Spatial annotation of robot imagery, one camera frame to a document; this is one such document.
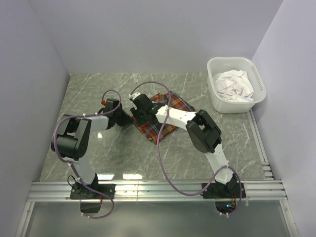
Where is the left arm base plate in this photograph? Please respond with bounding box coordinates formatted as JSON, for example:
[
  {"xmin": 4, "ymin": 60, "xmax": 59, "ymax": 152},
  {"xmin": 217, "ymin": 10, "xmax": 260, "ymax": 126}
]
[{"xmin": 70, "ymin": 182, "xmax": 116, "ymax": 200}]

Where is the white shirt in basket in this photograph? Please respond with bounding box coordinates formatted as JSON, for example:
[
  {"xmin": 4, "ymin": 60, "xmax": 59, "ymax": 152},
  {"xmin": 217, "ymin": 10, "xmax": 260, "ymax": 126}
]
[{"xmin": 213, "ymin": 70, "xmax": 254, "ymax": 103}]

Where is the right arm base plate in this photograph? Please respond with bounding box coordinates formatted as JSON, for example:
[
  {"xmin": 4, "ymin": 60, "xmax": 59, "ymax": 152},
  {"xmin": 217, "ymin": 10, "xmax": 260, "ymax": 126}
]
[{"xmin": 198, "ymin": 182, "xmax": 246, "ymax": 199}]

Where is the aluminium rail frame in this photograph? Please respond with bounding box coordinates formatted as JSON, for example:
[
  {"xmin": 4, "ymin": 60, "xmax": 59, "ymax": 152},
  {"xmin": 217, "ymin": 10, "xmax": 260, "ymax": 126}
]
[{"xmin": 16, "ymin": 111, "xmax": 299, "ymax": 237}]

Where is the white plastic basket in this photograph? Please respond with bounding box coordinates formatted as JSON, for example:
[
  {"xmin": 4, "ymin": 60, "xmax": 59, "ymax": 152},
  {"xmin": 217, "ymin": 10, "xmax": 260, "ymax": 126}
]
[{"xmin": 207, "ymin": 57, "xmax": 267, "ymax": 113}]

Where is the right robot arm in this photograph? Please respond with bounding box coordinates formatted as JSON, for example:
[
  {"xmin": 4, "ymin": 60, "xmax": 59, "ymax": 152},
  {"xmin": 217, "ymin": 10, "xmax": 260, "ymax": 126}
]
[{"xmin": 129, "ymin": 92, "xmax": 242, "ymax": 198}]

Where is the plaid long sleeve shirt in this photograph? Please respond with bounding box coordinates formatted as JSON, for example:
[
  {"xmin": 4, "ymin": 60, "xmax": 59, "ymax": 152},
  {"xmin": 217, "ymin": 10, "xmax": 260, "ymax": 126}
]
[{"xmin": 132, "ymin": 91, "xmax": 196, "ymax": 145}]

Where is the black box under rail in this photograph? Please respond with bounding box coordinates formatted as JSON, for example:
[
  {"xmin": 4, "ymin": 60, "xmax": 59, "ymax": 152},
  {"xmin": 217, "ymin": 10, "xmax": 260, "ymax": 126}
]
[{"xmin": 80, "ymin": 198, "xmax": 103, "ymax": 214}]

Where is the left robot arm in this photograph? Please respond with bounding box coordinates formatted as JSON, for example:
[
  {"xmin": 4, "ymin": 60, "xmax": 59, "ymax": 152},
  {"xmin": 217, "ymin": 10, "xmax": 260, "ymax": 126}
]
[{"xmin": 51, "ymin": 98, "xmax": 132, "ymax": 198}]

